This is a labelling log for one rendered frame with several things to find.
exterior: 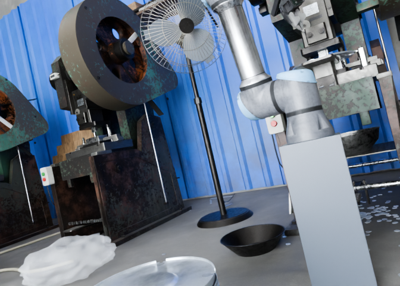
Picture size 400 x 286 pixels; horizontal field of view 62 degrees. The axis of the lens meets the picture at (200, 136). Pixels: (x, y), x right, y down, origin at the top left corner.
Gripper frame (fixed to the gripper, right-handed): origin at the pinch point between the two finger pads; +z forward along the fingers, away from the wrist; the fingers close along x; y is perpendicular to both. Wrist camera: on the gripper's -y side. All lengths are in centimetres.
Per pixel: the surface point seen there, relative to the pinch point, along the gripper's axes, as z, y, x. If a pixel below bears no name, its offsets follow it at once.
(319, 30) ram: 4.8, -8.2, 16.9
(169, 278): 36, 56, -106
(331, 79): 28.3, -2.7, 3.9
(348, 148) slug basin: 61, -7, -4
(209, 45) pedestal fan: -26, -77, -4
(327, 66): 21.9, -3.7, 6.5
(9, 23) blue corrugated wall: -244, -399, -103
